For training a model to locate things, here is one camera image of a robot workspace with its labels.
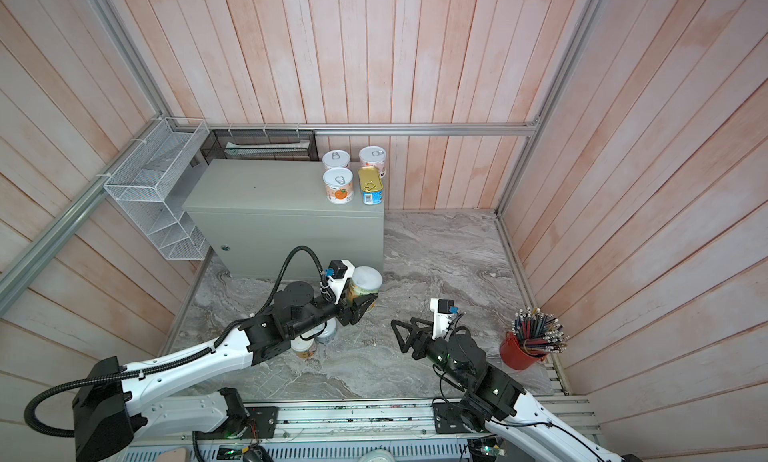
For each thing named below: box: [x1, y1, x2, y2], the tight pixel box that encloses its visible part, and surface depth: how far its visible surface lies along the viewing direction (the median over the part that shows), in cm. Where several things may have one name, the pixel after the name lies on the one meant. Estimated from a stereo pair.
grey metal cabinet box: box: [182, 160, 384, 279], surface depth 82 cm
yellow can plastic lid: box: [352, 265, 383, 295], surface depth 68 cm
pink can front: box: [359, 146, 387, 179], surface depth 81 cm
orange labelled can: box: [322, 166, 354, 205], surface depth 74 cm
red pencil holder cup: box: [499, 307, 569, 371], surface depth 76 cm
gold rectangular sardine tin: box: [358, 165, 384, 205], surface depth 74 cm
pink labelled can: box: [322, 149, 351, 170], surface depth 80 cm
